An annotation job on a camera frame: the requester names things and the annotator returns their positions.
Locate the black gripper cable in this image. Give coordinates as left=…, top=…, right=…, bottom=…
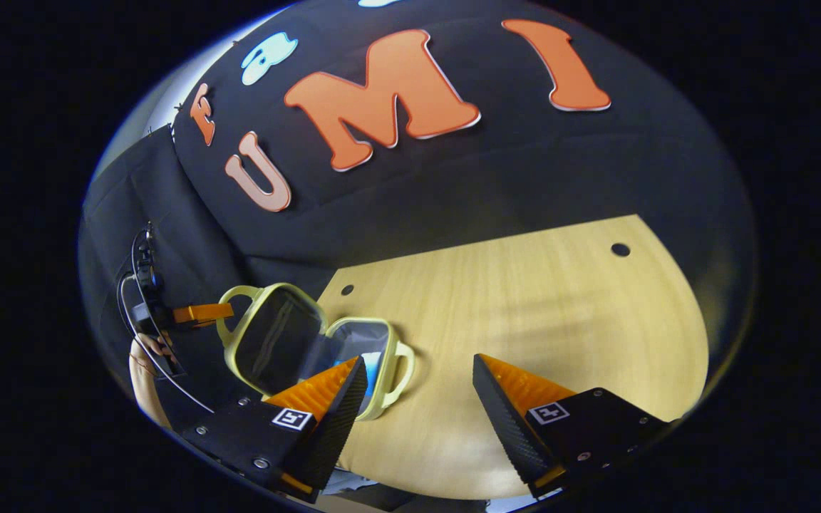
left=116, top=274, right=216, bottom=415

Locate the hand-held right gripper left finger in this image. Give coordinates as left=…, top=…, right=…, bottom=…
left=180, top=355, right=369, bottom=504

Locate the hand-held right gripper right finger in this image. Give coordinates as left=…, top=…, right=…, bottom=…
left=472, top=353, right=671, bottom=499

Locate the pale yellow small suitcase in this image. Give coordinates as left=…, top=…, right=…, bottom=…
left=216, top=283, right=416, bottom=421

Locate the black backdrop cloth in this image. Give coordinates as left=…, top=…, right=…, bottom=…
left=79, top=0, right=757, bottom=371

